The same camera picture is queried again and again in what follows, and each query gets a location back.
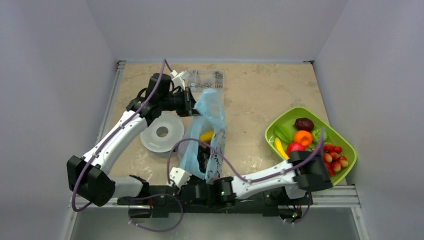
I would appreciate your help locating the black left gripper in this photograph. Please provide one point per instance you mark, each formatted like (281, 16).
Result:
(188, 102)

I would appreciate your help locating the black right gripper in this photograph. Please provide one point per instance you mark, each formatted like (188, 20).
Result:
(187, 191)

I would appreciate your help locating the blue plastic bag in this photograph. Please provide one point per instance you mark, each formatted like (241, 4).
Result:
(211, 117)

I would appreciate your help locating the yellow fake mango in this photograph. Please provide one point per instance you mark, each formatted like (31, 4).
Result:
(207, 136)

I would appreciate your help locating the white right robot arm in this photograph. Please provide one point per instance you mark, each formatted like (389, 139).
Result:
(303, 172)

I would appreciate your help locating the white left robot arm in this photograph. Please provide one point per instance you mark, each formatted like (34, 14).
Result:
(88, 175)

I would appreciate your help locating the orange fake fruit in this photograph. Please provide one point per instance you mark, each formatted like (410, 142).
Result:
(303, 137)

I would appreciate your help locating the clear plastic screw box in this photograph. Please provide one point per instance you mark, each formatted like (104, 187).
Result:
(200, 79)

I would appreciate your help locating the dark grape bunch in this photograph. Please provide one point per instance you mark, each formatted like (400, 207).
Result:
(203, 155)

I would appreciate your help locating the yellow banana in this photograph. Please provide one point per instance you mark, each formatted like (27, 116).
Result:
(279, 147)

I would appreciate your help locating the green starfruit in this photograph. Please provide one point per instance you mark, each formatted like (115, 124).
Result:
(283, 134)

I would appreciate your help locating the dark red apple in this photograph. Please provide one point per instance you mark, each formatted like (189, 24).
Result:
(304, 124)

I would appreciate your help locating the green custard apple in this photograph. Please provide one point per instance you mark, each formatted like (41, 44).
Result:
(316, 134)

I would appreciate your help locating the green plastic bowl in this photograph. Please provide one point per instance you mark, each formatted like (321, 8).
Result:
(287, 119)

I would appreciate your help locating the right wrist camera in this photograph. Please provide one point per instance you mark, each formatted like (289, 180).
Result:
(178, 177)

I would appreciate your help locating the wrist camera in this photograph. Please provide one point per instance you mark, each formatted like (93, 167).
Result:
(178, 177)
(179, 78)

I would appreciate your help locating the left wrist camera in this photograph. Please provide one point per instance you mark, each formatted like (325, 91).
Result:
(179, 78)

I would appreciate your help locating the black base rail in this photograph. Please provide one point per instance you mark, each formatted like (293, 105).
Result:
(159, 201)

